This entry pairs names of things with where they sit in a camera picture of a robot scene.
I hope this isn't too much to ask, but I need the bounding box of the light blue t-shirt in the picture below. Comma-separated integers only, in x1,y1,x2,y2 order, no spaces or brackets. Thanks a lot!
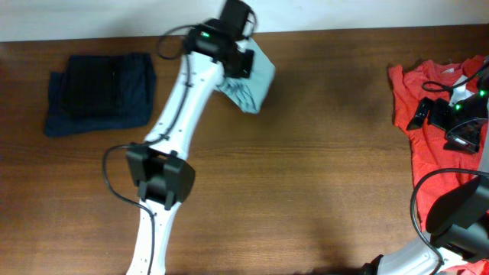
216,38,276,114

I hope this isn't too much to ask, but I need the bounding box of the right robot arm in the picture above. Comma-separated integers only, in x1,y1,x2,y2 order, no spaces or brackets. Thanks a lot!
361,56,488,274

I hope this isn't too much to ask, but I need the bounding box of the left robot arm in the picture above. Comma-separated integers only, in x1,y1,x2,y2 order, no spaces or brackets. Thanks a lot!
126,0,256,274

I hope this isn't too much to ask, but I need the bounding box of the red t-shirt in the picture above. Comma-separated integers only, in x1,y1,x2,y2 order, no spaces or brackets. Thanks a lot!
388,55,488,274

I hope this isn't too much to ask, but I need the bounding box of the folded dark navy garment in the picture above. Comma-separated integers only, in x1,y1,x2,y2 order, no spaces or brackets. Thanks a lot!
44,53,156,138

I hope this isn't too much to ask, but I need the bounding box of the right black camera cable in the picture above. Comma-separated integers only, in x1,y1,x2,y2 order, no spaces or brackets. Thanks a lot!
410,60,489,275

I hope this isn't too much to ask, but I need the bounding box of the black camera cable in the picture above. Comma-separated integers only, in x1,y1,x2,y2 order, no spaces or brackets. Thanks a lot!
410,60,489,275
102,11,257,275

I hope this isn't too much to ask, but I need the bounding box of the left black camera cable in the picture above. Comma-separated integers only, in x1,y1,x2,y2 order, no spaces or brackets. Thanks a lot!
102,11,257,275

